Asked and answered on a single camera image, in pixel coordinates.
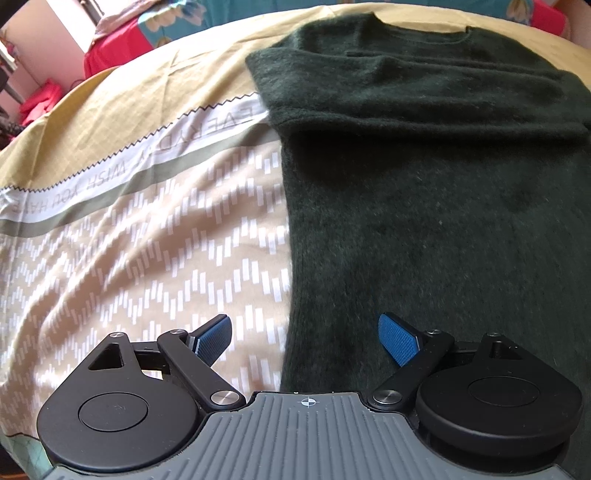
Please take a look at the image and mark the red bag pile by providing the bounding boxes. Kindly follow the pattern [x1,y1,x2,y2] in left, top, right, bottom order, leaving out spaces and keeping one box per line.
[19,79,63,126]

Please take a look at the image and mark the blue floral bed sheet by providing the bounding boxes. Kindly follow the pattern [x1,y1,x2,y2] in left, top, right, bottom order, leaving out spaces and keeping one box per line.
[138,0,535,47]

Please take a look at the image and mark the beige patterned bed cover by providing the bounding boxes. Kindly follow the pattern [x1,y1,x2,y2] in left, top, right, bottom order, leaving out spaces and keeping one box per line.
[1,3,590,479]

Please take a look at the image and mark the pink grey blanket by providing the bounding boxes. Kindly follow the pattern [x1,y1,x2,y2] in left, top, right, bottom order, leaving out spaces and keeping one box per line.
[94,0,159,39]

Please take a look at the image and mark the red bedding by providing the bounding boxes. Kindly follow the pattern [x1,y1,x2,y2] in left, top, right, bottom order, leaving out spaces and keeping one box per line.
[83,18,154,79]

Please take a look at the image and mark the dark green knit sweater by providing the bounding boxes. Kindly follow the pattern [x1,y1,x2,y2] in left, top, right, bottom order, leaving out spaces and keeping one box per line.
[244,11,591,478]

